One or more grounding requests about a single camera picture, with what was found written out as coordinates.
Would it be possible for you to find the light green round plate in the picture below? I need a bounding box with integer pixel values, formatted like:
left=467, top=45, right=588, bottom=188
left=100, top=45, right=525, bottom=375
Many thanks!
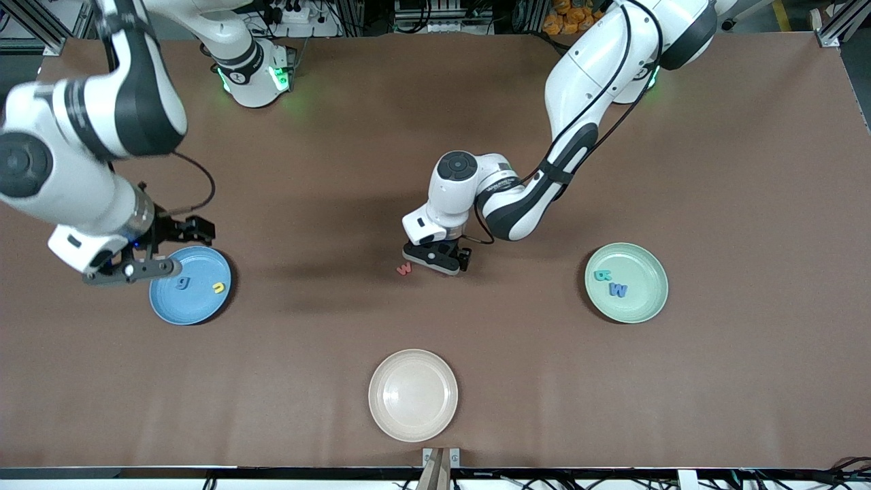
left=584, top=242, right=670, bottom=325

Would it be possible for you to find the aluminium frame profile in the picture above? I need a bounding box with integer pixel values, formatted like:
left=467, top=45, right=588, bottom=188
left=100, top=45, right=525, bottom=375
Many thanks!
left=813, top=0, right=871, bottom=48
left=0, top=0, right=103, bottom=55

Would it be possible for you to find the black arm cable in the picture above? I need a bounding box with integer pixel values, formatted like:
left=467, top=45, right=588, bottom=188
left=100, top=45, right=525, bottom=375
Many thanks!
left=95, top=0, right=217, bottom=217
left=463, top=0, right=664, bottom=246

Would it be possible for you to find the black table edge rail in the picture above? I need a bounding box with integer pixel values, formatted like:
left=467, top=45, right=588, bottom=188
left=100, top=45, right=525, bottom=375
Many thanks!
left=0, top=466, right=871, bottom=481

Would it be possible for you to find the metal bracket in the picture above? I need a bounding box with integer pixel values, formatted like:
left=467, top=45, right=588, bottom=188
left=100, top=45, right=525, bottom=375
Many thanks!
left=422, top=447, right=461, bottom=469

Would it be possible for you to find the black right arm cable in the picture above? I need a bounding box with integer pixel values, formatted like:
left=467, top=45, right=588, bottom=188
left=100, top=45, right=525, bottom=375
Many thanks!
left=95, top=0, right=217, bottom=217

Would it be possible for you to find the pile of orange objects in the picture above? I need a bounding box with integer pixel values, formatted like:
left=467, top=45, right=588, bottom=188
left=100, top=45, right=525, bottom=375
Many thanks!
left=542, top=0, right=613, bottom=36

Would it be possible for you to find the white device with cables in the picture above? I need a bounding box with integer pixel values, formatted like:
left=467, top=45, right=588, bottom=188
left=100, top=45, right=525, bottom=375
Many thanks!
left=393, top=0, right=494, bottom=35

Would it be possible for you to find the beige round plate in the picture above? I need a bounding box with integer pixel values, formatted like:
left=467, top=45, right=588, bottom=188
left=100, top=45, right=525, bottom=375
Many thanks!
left=368, top=348, right=459, bottom=443

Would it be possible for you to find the white power strip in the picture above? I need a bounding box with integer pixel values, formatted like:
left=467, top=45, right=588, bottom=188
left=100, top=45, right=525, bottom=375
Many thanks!
left=262, top=0, right=341, bottom=38

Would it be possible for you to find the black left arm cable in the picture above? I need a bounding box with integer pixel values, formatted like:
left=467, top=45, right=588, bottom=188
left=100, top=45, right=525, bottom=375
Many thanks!
left=463, top=0, right=664, bottom=246

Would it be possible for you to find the blue round plate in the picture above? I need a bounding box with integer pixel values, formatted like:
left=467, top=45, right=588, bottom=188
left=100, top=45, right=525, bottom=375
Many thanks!
left=149, top=246, right=233, bottom=326

